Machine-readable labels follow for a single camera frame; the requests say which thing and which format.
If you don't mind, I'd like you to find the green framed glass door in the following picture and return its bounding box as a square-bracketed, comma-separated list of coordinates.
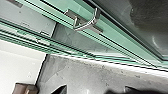
[0, 0, 168, 71]

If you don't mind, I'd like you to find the small brown box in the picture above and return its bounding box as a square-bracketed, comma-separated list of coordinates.
[13, 83, 39, 94]

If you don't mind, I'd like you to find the silver door handle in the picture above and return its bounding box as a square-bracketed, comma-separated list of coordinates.
[64, 7, 103, 34]

